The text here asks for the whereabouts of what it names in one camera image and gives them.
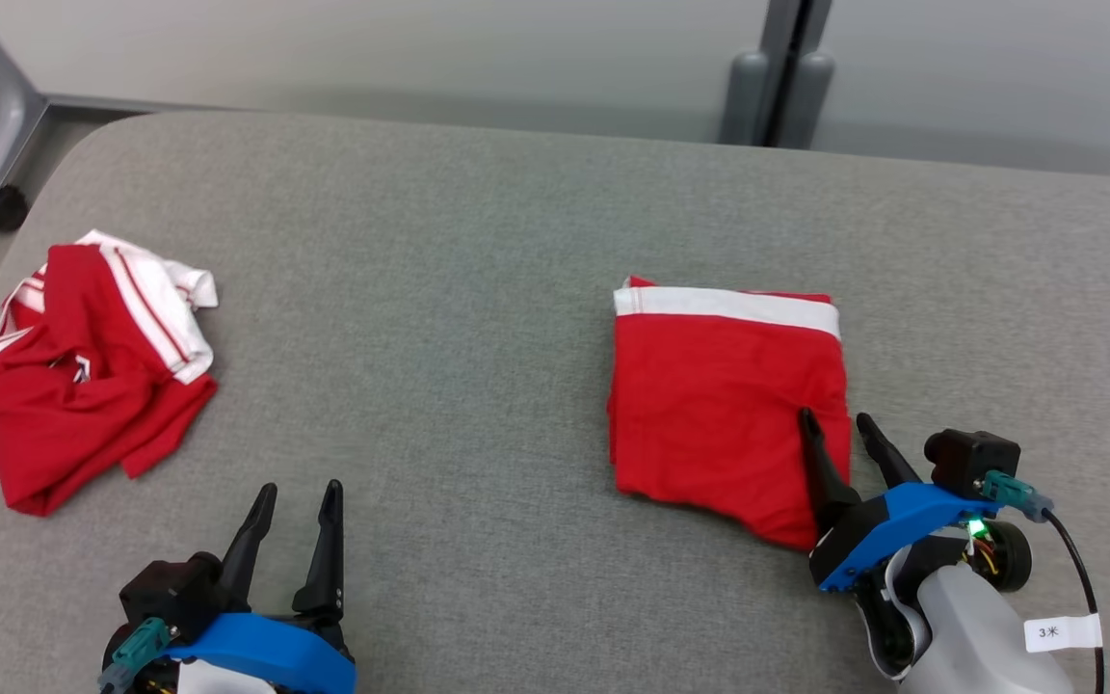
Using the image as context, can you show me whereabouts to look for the grey partition bottom rail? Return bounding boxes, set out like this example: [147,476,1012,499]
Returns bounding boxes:
[44,93,238,115]

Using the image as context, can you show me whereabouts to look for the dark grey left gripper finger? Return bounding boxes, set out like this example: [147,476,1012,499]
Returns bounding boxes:
[218,482,279,614]
[292,479,346,624]

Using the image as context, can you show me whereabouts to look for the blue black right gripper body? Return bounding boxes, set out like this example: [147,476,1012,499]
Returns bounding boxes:
[810,482,1034,593]

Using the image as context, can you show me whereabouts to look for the red shorts white waistband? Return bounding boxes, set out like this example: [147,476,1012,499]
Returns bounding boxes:
[607,276,853,551]

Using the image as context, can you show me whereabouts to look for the white cable label tag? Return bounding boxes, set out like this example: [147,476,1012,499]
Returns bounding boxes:
[1024,614,1103,654]

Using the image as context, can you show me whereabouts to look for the black cable teal connector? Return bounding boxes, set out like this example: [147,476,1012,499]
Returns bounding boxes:
[97,617,175,694]
[984,469,1107,694]

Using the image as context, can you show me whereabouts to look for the red basketball jersey white trim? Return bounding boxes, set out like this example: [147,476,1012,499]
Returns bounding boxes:
[0,229,220,518]

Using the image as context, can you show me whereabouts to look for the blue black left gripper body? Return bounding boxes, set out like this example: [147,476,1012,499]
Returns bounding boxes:
[165,611,359,694]

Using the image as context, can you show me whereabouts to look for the grey partition post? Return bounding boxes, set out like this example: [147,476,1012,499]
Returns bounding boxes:
[721,0,835,150]

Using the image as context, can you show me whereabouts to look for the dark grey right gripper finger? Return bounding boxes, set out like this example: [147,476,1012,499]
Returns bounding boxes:
[856,413,923,491]
[798,408,862,532]

